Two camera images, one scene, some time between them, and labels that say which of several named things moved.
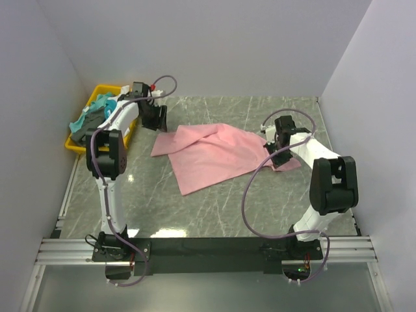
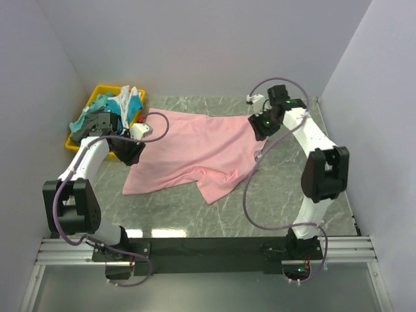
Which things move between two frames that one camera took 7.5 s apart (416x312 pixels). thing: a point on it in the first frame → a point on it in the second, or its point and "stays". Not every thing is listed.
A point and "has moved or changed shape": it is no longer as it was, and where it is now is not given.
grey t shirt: x=93 y=120 stays
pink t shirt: x=209 y=155 has moved or changed shape
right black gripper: x=278 y=162 → x=259 y=132
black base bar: x=207 y=255 stays
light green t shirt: x=99 y=102 stays
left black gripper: x=160 y=123 → x=132 y=157
